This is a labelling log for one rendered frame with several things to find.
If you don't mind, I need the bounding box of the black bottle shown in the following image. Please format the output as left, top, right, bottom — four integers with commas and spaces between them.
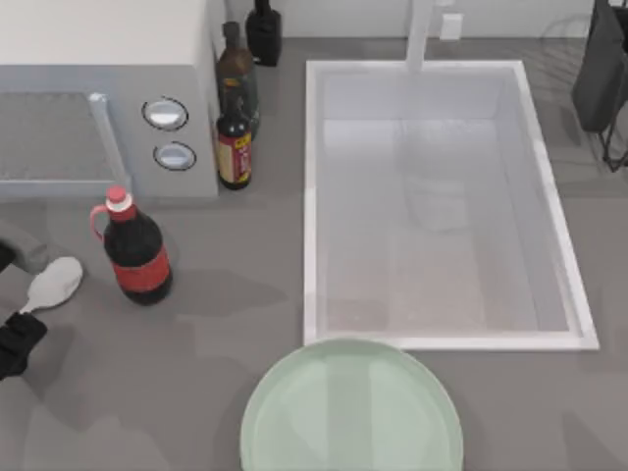
244, 0, 284, 68

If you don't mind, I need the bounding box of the white sink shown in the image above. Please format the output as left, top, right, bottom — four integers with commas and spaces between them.
302, 59, 602, 352

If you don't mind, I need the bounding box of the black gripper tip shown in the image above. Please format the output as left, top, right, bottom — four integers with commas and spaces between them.
0, 239, 49, 382

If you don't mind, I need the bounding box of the small silver microwave knob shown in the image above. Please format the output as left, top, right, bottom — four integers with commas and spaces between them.
152, 140, 198, 173

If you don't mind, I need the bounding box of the tall white tap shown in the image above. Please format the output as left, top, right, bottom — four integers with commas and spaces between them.
403, 0, 429, 76

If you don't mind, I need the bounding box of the pale green plate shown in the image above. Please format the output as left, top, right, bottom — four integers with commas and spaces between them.
238, 337, 465, 471

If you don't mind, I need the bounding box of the large silver microwave knob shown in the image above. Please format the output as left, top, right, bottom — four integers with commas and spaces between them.
140, 95, 190, 132

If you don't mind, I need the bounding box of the black wire rack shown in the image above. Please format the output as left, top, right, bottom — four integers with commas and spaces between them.
570, 0, 628, 174

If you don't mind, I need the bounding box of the white spoon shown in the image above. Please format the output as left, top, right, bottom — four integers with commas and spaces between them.
18, 255, 85, 316

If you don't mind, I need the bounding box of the white wall socket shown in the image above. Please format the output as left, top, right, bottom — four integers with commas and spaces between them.
439, 13, 464, 42

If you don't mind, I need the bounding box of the tall brown bottle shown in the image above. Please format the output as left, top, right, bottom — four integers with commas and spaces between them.
216, 21, 262, 143

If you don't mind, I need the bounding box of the pale microwave door handle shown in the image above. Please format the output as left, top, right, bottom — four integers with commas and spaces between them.
86, 91, 132, 193

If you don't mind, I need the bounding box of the dark bottle with red cap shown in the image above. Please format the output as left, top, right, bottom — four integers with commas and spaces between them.
88, 185, 175, 307

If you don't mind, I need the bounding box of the pale microwave door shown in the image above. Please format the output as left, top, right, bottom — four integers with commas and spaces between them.
0, 89, 132, 198

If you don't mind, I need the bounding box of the pale microwave oven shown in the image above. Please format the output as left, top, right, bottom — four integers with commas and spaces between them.
0, 0, 228, 201

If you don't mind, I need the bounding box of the small dark red-labelled bottle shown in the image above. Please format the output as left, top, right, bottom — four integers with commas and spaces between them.
215, 113, 254, 192

